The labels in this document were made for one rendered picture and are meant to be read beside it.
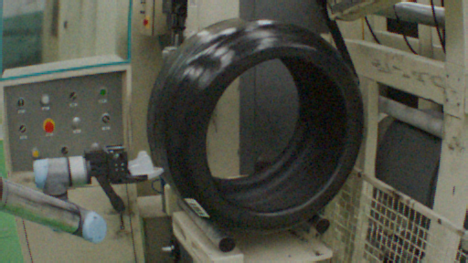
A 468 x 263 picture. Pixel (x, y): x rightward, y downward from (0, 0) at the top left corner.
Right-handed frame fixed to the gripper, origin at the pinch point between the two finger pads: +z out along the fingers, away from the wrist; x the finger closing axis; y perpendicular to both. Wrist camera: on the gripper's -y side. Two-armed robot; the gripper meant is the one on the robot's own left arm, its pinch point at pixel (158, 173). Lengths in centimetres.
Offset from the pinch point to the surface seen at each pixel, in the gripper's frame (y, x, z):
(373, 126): 0, 21, 79
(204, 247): -21.3, -2.5, 10.6
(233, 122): 4.3, 26.4, 30.0
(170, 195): -15.5, 24.0, 9.2
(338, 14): 39, 13, 59
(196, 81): 23.5, -9.7, 7.0
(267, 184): -11.8, 15.0, 36.1
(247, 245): -27.0, 6.1, 26.5
